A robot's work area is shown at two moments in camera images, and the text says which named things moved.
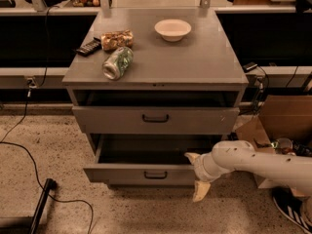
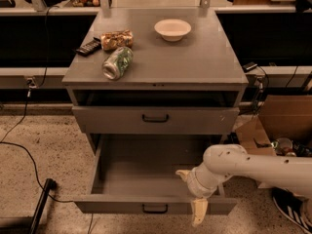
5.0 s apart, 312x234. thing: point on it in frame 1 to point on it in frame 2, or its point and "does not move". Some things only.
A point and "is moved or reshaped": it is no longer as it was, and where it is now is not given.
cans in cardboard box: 287,146 does not move
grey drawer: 147,159 is moved or reshaped
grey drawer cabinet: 151,87 does not move
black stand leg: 49,186 does not move
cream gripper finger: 201,190 to 199,211
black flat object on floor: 232,136 does not move
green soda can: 117,62 does not move
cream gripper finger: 193,157 to 184,174
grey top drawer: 152,120 does not move
